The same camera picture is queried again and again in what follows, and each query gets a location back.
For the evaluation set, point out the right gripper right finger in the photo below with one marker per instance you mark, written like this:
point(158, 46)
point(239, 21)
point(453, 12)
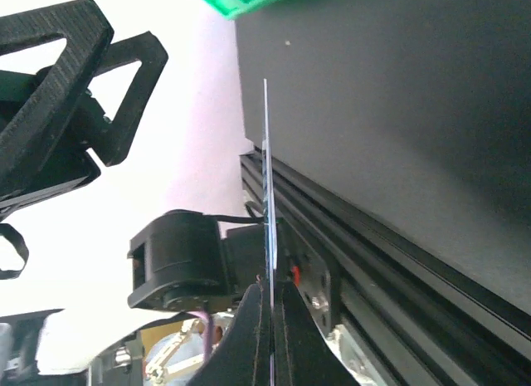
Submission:
point(300, 353)

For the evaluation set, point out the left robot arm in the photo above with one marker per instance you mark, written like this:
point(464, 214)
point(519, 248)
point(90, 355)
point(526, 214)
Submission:
point(185, 266)

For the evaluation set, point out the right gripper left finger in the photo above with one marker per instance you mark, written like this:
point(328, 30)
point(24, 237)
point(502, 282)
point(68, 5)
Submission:
point(243, 355)

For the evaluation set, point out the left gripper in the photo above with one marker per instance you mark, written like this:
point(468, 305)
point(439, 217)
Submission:
point(35, 110)

